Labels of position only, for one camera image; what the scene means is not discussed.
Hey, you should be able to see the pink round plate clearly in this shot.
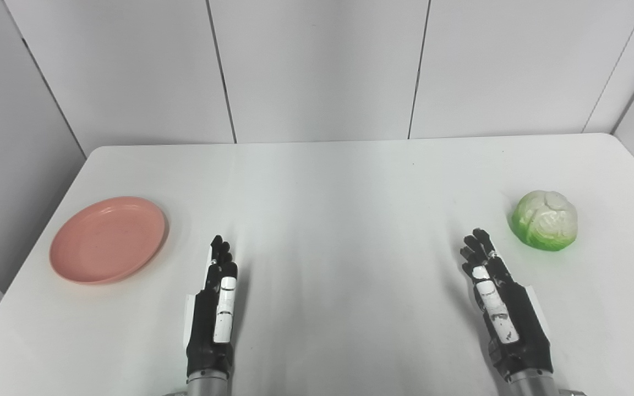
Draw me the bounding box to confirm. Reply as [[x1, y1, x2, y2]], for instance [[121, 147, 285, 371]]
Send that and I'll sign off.
[[49, 196, 168, 285]]

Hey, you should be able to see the green white cabbage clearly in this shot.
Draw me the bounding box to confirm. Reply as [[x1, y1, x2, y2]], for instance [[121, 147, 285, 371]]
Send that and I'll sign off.
[[511, 190, 579, 252]]

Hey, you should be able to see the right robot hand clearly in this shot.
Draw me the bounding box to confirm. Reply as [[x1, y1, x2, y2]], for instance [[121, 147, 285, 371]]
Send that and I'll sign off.
[[460, 228, 554, 383]]

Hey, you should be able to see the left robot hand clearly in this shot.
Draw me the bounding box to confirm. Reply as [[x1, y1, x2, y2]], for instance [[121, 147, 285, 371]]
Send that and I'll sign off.
[[183, 235, 239, 379]]

